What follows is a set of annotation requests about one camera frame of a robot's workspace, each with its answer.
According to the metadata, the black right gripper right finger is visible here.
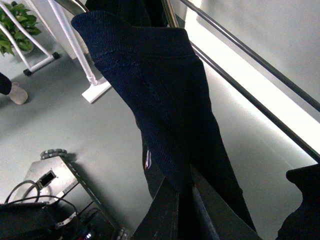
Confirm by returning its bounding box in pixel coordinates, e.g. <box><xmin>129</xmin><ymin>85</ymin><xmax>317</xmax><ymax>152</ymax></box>
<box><xmin>191</xmin><ymin>167</ymin><xmax>260</xmax><ymax>240</ymax></box>

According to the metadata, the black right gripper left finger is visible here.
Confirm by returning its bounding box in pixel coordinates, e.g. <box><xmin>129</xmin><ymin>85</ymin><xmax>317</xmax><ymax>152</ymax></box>
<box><xmin>131</xmin><ymin>178</ymin><xmax>179</xmax><ymax>240</ymax></box>

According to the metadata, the black t-shirt with chinese logo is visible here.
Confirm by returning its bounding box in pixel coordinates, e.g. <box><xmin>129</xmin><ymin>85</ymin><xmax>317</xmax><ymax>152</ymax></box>
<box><xmin>71</xmin><ymin>0</ymin><xmax>254</xmax><ymax>227</ymax></box>

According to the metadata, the grey metal clothes rack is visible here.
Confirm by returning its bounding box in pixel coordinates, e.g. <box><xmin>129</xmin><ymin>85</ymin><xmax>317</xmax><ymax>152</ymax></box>
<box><xmin>183</xmin><ymin>0</ymin><xmax>320</xmax><ymax>162</ymax></box>

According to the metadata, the black t-shirt better world print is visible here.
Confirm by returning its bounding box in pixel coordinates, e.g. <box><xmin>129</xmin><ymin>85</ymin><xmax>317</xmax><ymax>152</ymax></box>
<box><xmin>276</xmin><ymin>164</ymin><xmax>320</xmax><ymax>240</ymax></box>

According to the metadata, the grey robot mobile base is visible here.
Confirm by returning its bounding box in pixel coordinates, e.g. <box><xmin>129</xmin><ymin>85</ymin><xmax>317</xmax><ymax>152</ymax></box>
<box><xmin>0</xmin><ymin>149</ymin><xmax>130</xmax><ymax>240</ymax></box>

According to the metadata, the beige shoe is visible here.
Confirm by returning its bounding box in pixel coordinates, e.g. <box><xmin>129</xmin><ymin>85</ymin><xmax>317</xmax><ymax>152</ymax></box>
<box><xmin>7</xmin><ymin>83</ymin><xmax>29</xmax><ymax>105</ymax></box>

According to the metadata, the white roller blind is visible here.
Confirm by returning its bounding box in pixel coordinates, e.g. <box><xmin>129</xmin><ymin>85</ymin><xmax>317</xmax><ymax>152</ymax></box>
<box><xmin>194</xmin><ymin>0</ymin><xmax>320</xmax><ymax>106</ymax></box>

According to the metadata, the green potted plant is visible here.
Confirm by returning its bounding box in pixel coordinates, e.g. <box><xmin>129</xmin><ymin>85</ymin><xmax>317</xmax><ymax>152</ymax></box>
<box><xmin>0</xmin><ymin>2</ymin><xmax>41</xmax><ymax>56</ymax></box>

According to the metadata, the white drying rack frame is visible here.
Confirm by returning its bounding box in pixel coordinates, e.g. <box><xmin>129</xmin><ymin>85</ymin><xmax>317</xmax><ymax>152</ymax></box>
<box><xmin>0</xmin><ymin>0</ymin><xmax>112</xmax><ymax>104</ymax></box>

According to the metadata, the black cable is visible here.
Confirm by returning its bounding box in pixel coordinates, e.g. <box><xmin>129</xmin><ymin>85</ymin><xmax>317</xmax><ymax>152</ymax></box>
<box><xmin>4</xmin><ymin>180</ymin><xmax>81</xmax><ymax>221</ymax></box>

